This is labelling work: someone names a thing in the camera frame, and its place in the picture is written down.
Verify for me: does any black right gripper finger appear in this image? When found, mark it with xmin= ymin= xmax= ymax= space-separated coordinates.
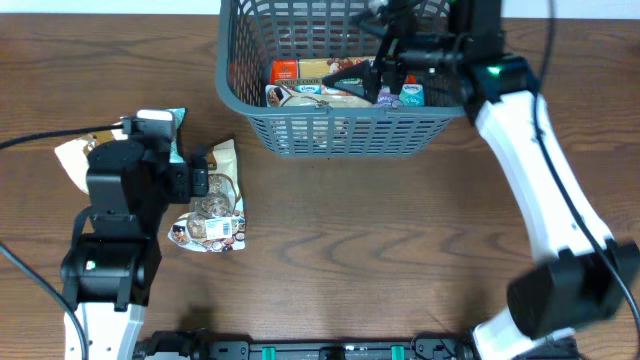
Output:
xmin=322 ymin=60 xmax=382 ymax=104
xmin=349 ymin=2 xmax=394 ymax=38

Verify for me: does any teal snack packet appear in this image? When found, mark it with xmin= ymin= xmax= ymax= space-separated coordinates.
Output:
xmin=168 ymin=107 xmax=188 ymax=164

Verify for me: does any blue tissue multipack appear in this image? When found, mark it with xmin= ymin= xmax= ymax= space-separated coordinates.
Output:
xmin=280 ymin=84 xmax=426 ymax=119

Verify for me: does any orange spaghetti packet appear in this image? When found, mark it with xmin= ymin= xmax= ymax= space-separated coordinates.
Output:
xmin=270 ymin=57 xmax=375 ymax=84

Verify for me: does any cookie bag with barcode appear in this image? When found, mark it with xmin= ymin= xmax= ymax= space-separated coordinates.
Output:
xmin=167 ymin=139 xmax=247 ymax=253

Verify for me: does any brown white coffee bag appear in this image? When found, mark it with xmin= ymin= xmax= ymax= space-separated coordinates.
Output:
xmin=54 ymin=122 xmax=127 ymax=194

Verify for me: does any white brown snack bag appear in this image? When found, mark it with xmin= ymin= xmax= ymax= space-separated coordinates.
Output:
xmin=265 ymin=85 xmax=373 ymax=108

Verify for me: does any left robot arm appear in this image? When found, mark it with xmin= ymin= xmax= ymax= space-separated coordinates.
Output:
xmin=61 ymin=109 xmax=208 ymax=359

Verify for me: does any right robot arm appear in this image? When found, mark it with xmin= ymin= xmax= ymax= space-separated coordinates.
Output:
xmin=323 ymin=1 xmax=639 ymax=359

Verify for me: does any grey plastic basket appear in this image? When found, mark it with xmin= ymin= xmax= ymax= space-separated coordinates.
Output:
xmin=216 ymin=0 xmax=464 ymax=157

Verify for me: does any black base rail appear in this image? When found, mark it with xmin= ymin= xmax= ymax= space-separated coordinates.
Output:
xmin=132 ymin=329 xmax=477 ymax=360

